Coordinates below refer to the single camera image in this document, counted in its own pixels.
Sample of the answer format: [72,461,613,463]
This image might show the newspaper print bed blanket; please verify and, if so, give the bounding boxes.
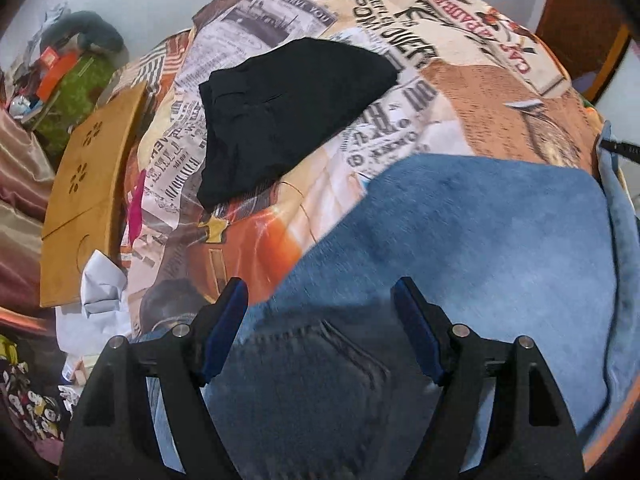
[106,0,640,470]

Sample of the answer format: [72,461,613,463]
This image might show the striped pink curtain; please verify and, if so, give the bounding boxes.
[1,110,54,337]

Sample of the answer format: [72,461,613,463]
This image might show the blue denim jeans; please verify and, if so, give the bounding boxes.
[134,120,640,480]

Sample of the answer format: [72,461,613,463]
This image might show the green patterned storage box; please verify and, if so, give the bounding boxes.
[32,53,115,165]

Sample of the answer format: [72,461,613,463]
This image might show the orange box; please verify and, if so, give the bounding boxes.
[36,47,79,102]

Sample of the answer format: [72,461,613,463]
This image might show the brown wooden door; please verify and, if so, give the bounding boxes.
[536,0,631,103]

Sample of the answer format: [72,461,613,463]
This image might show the black folded garment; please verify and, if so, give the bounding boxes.
[198,38,398,212]

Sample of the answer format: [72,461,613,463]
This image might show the white crumpled cloth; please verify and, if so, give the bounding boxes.
[54,249,132,358]

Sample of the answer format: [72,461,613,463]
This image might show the wooden lap desk board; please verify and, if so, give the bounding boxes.
[39,82,149,308]

